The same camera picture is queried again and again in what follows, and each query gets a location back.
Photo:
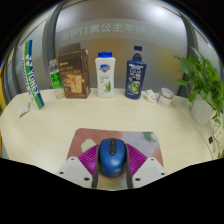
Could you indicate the small white dotted packet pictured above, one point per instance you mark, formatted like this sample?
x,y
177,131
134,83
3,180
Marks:
x,y
24,109

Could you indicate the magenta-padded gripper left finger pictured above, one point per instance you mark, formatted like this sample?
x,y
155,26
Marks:
x,y
87,160

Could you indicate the green potted plant white pot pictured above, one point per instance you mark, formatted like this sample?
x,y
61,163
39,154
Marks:
x,y
200,80

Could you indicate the dark blue shampoo bottle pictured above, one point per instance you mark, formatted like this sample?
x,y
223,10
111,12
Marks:
x,y
135,78

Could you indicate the white green shuttlecock tube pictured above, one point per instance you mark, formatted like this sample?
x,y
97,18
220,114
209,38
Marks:
x,y
32,78

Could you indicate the brown cracker box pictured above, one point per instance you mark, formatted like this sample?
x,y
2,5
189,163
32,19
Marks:
x,y
73,73

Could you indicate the white shampoo bottle blue cap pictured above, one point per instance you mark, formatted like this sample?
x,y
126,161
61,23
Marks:
x,y
105,76

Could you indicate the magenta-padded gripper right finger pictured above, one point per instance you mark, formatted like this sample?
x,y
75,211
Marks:
x,y
138,160

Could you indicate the small white pink jar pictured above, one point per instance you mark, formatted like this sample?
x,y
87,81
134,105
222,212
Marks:
x,y
165,97

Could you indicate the clear bottle green label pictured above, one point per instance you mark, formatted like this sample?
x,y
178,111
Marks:
x,y
55,78

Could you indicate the crumpled white wrapper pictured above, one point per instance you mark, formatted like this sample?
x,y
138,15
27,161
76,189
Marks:
x,y
150,96

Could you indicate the blue computer mouse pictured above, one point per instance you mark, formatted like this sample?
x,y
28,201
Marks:
x,y
112,158

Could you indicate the pink floral mouse pad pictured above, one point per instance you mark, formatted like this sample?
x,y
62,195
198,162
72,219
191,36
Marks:
x,y
90,138

